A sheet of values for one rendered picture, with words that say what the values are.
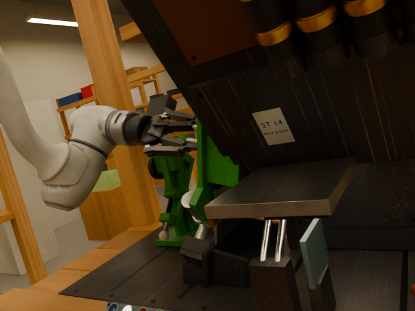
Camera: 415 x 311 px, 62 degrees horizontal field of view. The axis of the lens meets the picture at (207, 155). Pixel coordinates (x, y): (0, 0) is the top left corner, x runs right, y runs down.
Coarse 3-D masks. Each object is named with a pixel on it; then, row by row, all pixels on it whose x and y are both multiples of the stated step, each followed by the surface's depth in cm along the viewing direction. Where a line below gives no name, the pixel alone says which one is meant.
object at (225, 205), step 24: (264, 168) 59; (288, 168) 55; (312, 168) 51; (336, 168) 48; (240, 192) 47; (264, 192) 45; (288, 192) 42; (312, 192) 40; (336, 192) 39; (216, 216) 44; (240, 216) 42; (264, 216) 41; (288, 216) 39; (312, 216) 40
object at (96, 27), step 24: (72, 0) 122; (96, 0) 121; (96, 24) 120; (96, 48) 122; (96, 72) 124; (120, 72) 127; (120, 96) 125; (120, 168) 130; (144, 168) 131; (144, 192) 129; (144, 216) 129
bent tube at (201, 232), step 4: (200, 228) 75; (204, 228) 75; (208, 228) 75; (196, 232) 76; (200, 232) 75; (204, 232) 75; (208, 232) 75; (196, 236) 74; (200, 236) 74; (204, 236) 74
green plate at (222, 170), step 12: (204, 132) 64; (204, 144) 64; (204, 156) 65; (216, 156) 64; (228, 156) 63; (204, 168) 66; (216, 168) 65; (228, 168) 63; (204, 180) 66; (216, 180) 65; (228, 180) 64; (240, 180) 64
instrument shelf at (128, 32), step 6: (132, 24) 97; (120, 30) 99; (126, 30) 98; (132, 30) 97; (138, 30) 96; (126, 36) 99; (132, 36) 98; (138, 36) 99; (132, 42) 103; (138, 42) 105; (144, 42) 107
